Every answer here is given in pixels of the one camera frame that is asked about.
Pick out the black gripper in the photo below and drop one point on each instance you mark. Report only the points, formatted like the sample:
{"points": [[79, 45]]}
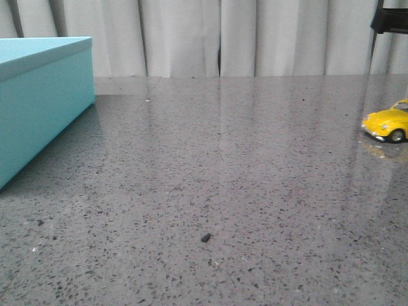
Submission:
{"points": [[390, 20]]}

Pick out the yellow toy beetle car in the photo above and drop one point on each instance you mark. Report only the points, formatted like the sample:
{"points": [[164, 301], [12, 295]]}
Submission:
{"points": [[388, 125]]}

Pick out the light blue storage box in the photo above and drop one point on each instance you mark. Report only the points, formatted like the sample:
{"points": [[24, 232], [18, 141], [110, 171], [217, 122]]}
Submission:
{"points": [[46, 83]]}

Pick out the white pleated curtain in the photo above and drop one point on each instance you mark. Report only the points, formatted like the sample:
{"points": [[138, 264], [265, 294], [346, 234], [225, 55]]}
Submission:
{"points": [[216, 38]]}

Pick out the small black debris piece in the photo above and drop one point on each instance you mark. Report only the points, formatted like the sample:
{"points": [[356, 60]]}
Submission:
{"points": [[206, 237]]}

